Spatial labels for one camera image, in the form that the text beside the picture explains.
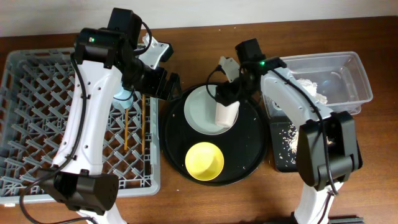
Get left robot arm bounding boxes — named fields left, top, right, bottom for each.
left=36, top=8, right=182, bottom=223

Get round black serving tray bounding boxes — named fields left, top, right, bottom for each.
left=159, top=83, right=270, bottom=186

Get grey plastic dishwasher rack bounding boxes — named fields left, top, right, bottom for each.
left=1, top=48, right=160, bottom=206

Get pink plastic cup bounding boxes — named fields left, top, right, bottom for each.
left=215, top=101, right=240, bottom=128

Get clear plastic storage bin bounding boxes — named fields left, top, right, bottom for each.
left=282, top=52, right=373, bottom=115

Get white round plate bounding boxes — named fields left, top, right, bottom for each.
left=183, top=85, right=239, bottom=135

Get blue plastic cup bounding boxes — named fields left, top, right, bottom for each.
left=112, top=88, right=134, bottom=110

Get wooden chopstick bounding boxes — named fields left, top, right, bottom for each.
left=124, top=108, right=129, bottom=151
left=141, top=95, right=146, bottom=157

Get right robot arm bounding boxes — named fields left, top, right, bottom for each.
left=211, top=39, right=364, bottom=223

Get black rectangular tray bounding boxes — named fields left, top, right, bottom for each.
left=270, top=117, right=363, bottom=178

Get white paper napkin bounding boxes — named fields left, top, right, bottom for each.
left=297, top=78, right=328, bottom=105

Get food scraps in bowl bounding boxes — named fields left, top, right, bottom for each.
left=279, top=123, right=299, bottom=164

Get yellow bowl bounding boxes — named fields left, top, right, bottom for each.
left=185, top=142, right=224, bottom=182

